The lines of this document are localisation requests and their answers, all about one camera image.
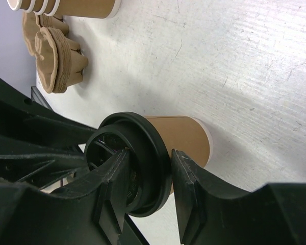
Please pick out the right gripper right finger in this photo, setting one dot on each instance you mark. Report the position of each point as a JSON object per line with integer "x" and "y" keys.
{"x": 212, "y": 211}

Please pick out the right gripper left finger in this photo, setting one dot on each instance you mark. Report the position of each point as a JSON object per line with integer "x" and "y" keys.
{"x": 89, "y": 210}

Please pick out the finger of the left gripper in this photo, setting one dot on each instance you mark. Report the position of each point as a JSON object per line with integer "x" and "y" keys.
{"x": 24, "y": 119}
{"x": 40, "y": 165}

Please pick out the single brown paper cup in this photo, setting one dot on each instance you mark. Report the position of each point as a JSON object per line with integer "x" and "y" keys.
{"x": 184, "y": 133}

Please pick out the stack of brown paper cups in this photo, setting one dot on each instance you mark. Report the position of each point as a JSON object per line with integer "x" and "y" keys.
{"x": 79, "y": 8}

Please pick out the brown pulp cup carriers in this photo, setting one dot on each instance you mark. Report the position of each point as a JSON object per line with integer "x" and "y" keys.
{"x": 59, "y": 61}

